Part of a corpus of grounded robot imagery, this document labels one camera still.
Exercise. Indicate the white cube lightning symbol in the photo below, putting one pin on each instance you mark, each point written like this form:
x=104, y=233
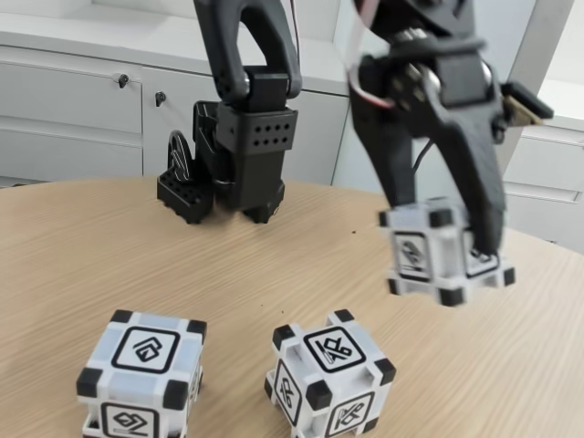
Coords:
x=438, y=255

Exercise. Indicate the white cube crossed lines symbol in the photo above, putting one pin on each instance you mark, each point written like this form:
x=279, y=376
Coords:
x=328, y=347

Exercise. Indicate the white partition panel grey edge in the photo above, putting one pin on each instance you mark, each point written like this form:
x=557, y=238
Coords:
x=506, y=27

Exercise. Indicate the white drawer cabinet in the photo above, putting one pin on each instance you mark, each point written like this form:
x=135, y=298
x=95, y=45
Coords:
x=547, y=159

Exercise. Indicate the black disc with white logo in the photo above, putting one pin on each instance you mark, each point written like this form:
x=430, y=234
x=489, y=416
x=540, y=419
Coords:
x=179, y=157

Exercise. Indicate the black cabinet key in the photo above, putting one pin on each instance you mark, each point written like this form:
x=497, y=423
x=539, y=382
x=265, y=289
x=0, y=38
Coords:
x=160, y=98
x=123, y=81

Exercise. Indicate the white cube overlapping squares symbol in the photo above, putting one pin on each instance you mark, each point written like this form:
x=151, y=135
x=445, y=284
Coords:
x=146, y=351

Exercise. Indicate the black gripper camera on bracket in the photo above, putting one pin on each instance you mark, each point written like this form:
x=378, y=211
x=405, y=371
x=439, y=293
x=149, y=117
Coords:
x=524, y=98

